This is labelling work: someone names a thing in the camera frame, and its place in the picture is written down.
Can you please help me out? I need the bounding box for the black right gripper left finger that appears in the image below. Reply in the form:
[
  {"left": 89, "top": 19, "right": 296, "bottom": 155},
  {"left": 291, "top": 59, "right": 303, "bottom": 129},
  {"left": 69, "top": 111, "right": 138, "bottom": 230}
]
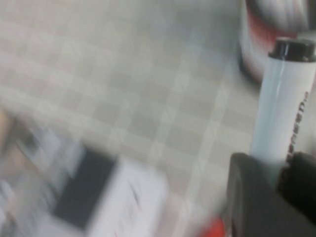
[{"left": 227, "top": 152, "right": 316, "bottom": 237}]

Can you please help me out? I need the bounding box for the white board marker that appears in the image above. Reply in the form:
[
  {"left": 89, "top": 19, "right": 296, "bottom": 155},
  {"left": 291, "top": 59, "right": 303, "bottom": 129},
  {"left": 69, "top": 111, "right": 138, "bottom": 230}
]
[{"left": 250, "top": 37, "right": 316, "bottom": 166}]

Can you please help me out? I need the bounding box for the red and black pen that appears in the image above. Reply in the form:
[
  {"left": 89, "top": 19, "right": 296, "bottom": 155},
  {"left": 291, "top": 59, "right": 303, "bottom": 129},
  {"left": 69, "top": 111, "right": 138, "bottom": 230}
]
[{"left": 197, "top": 216, "right": 230, "bottom": 237}]

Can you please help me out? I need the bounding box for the grey checked tablecloth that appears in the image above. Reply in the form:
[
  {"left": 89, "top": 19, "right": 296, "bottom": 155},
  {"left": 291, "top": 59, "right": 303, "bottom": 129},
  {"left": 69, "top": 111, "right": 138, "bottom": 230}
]
[{"left": 0, "top": 0, "right": 316, "bottom": 237}]

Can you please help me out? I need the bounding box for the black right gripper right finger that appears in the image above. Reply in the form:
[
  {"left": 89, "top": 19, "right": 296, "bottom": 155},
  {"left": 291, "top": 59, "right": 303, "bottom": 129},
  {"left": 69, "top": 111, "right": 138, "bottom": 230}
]
[{"left": 277, "top": 150, "right": 316, "bottom": 218}]

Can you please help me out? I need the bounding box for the AgileX robot brochure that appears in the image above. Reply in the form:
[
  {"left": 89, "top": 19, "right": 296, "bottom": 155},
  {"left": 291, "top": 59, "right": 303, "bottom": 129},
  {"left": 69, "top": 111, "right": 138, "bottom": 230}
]
[{"left": 0, "top": 108, "right": 173, "bottom": 237}]

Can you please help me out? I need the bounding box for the black mesh pen holder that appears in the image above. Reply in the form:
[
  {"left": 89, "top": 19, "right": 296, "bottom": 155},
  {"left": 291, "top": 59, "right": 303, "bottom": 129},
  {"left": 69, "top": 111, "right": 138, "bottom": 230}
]
[{"left": 238, "top": 0, "right": 309, "bottom": 82}]

